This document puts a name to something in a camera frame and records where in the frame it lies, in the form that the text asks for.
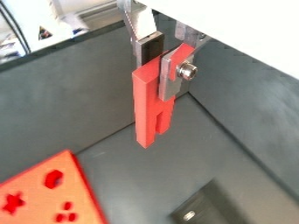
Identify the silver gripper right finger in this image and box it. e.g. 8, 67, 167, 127
159, 22, 211, 102

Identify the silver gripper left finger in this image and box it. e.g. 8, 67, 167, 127
116, 0, 164, 67

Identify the red double-square peg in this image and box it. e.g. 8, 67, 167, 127
131, 42, 196, 150

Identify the red shape-sorting board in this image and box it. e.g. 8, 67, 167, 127
0, 150, 108, 224

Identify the black curved holder stand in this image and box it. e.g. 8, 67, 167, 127
171, 179, 248, 224

